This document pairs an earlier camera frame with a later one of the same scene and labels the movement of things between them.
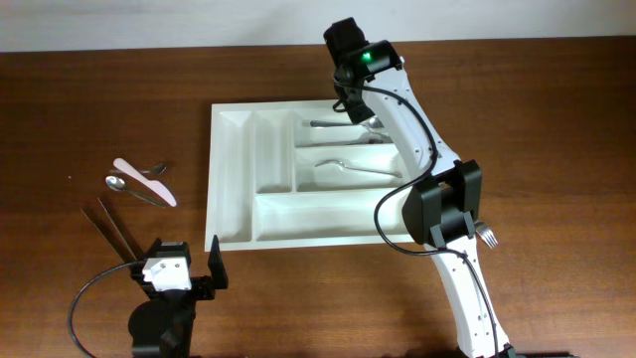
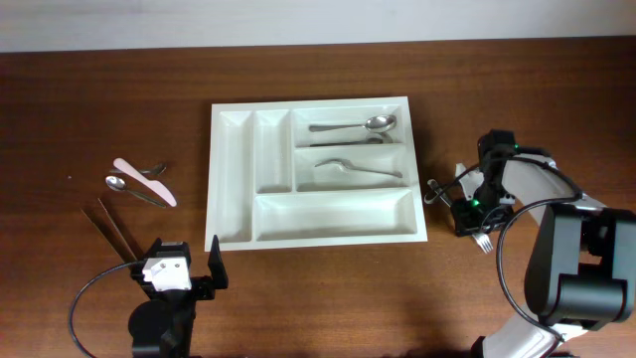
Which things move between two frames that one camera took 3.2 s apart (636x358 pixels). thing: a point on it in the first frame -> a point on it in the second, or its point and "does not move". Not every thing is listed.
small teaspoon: x=157 y=169 does not move
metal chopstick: x=125 y=243 does not move
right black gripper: x=359 y=111 -> x=467 y=225
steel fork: x=394 y=173 does not move
